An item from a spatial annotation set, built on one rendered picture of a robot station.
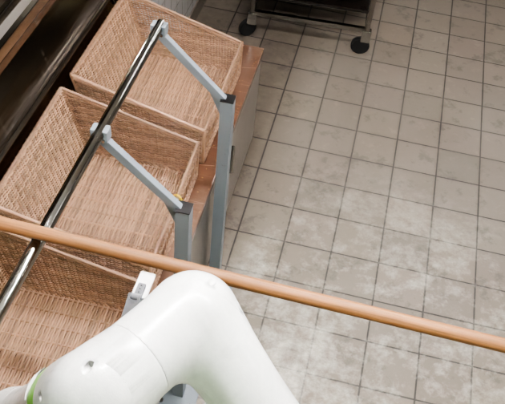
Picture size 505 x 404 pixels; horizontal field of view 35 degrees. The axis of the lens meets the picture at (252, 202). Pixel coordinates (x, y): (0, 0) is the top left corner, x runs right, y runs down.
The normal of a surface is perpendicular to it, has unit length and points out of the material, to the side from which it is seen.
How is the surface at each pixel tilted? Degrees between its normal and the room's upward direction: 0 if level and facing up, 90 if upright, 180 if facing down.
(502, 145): 0
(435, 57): 0
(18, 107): 70
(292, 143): 0
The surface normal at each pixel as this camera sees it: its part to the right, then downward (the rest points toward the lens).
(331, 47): 0.08, -0.69
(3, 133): 0.94, -0.04
